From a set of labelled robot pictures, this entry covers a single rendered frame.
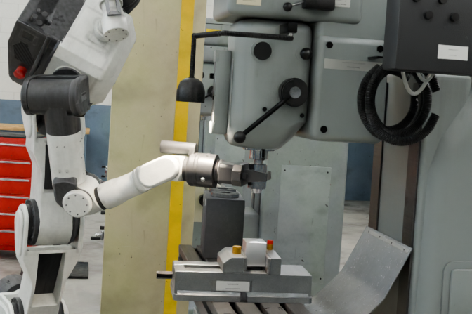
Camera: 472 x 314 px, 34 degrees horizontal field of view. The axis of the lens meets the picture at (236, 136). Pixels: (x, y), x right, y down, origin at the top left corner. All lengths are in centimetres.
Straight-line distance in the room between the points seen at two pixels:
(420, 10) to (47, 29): 95
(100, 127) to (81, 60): 887
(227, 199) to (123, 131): 134
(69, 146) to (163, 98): 168
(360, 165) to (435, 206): 973
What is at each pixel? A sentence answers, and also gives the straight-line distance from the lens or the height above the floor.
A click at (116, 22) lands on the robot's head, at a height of 161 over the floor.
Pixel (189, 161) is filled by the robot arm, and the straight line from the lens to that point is 199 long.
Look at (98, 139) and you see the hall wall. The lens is 1094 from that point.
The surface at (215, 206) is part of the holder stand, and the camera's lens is 240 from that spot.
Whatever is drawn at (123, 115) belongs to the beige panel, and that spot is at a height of 131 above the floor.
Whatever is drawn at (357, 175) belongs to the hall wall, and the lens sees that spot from 1167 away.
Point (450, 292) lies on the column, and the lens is 199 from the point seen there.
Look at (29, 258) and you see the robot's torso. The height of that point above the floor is 91.
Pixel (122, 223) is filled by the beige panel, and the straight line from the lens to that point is 371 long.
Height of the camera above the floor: 144
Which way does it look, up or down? 3 degrees down
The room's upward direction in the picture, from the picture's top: 4 degrees clockwise
